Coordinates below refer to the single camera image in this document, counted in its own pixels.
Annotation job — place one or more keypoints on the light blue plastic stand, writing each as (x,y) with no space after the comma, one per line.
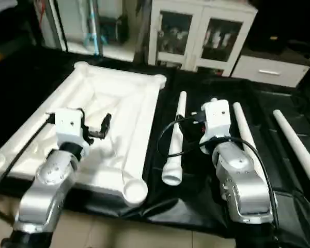
(94,38)

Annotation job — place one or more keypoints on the white plastic table top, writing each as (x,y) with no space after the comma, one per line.
(134,129)

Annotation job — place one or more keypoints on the white drawer unit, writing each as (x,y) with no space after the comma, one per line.
(268,72)

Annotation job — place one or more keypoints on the white glass-door cabinet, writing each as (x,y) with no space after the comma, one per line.
(199,38)

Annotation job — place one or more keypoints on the black mat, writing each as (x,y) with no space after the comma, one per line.
(196,206)

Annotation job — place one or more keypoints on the black box with orange label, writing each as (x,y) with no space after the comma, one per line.
(271,25)

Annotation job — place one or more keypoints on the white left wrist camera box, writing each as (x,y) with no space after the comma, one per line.
(68,126)

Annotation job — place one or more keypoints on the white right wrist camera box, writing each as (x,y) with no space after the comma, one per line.
(218,118)

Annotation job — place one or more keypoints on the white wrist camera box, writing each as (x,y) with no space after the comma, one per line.
(68,126)
(218,118)

